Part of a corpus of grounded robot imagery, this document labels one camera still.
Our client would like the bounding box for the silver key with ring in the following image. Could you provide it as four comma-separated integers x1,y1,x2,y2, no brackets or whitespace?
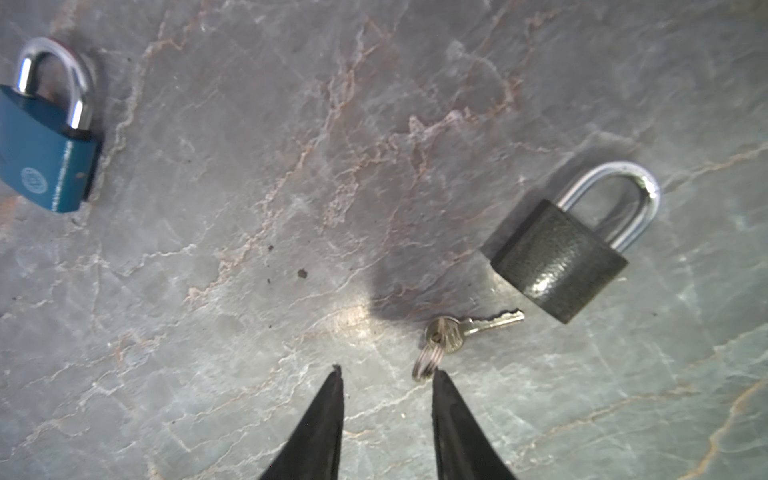
411,309,525,382

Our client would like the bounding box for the dark padlock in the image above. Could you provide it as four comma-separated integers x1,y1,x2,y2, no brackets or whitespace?
491,161,661,324

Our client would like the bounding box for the blue padlock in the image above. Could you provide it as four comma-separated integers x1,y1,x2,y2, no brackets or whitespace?
1,37,100,213

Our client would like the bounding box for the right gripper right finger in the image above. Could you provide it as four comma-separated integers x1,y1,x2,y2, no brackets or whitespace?
432,370,516,480

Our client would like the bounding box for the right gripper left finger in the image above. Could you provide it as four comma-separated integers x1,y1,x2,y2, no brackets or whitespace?
261,365,344,480

